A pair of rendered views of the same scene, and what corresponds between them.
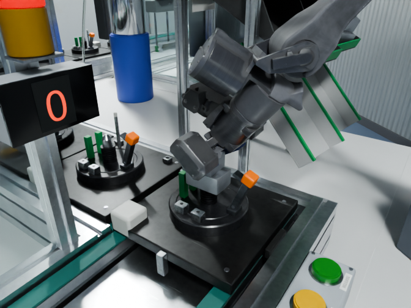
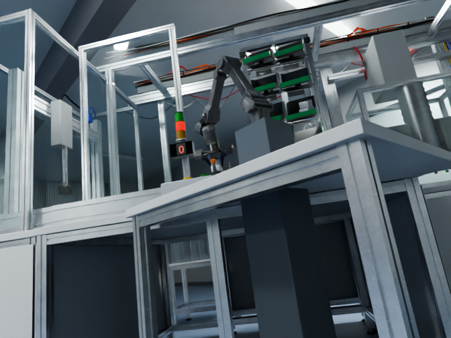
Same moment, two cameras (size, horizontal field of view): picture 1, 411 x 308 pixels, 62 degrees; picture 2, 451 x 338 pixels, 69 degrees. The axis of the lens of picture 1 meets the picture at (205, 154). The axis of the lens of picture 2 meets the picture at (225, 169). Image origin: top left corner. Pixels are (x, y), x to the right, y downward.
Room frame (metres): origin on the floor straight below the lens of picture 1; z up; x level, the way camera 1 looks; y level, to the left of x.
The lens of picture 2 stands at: (-0.13, -1.36, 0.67)
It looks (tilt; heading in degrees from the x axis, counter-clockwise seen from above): 14 degrees up; 64
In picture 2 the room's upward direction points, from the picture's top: 8 degrees counter-clockwise
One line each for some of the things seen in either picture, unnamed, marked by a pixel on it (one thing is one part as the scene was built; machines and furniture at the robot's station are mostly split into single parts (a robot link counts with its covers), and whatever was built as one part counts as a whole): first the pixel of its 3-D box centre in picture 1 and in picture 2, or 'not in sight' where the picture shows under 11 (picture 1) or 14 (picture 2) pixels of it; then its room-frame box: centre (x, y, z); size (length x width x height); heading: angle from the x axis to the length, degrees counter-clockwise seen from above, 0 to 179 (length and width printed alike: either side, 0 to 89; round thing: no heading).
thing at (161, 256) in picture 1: (162, 263); not in sight; (0.39, 0.07, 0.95); 0.01 x 0.01 x 0.04; 55
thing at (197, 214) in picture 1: (197, 215); not in sight; (0.44, 0.01, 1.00); 0.02 x 0.01 x 0.02; 55
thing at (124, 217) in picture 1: (129, 218); not in sight; (0.47, 0.13, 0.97); 0.05 x 0.05 x 0.04; 55
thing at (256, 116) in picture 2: not in sight; (262, 119); (0.47, -0.47, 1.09); 0.07 x 0.07 x 0.06; 18
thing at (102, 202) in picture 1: (108, 151); not in sight; (0.64, 0.20, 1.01); 0.24 x 0.24 x 0.13; 55
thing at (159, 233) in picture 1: (208, 214); not in sight; (0.49, -0.01, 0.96); 0.24 x 0.24 x 0.02; 55
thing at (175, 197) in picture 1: (208, 205); not in sight; (0.49, -0.01, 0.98); 0.14 x 0.14 x 0.02
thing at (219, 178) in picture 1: (203, 164); (217, 165); (0.50, 0.00, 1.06); 0.08 x 0.04 x 0.07; 55
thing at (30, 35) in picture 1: (26, 30); (181, 135); (0.40, 0.20, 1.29); 0.05 x 0.05 x 0.05
